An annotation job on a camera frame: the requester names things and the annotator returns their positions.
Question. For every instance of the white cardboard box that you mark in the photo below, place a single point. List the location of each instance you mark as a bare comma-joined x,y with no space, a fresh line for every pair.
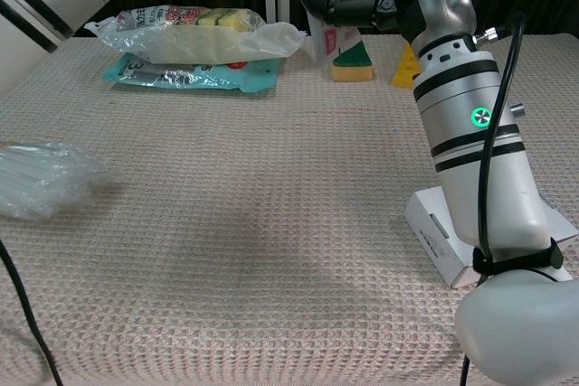
434,241

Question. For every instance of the clear bag of sponges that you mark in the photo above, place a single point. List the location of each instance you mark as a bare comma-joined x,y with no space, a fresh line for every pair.
199,38

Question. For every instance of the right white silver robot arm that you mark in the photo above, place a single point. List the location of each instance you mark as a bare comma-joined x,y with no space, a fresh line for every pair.
475,155

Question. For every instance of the green and yellow sponge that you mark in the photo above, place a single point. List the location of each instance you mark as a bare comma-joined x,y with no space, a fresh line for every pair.
353,72

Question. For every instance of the yellow plastic peg rack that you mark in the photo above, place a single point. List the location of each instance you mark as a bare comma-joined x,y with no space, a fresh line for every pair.
405,74

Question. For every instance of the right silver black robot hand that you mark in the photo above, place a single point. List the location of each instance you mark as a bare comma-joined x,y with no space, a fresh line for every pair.
443,2

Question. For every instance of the teal flat retail package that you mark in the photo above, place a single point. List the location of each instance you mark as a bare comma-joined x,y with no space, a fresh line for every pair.
181,76

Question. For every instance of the pink waffle weave tablecloth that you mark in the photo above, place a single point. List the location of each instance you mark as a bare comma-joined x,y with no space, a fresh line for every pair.
226,223

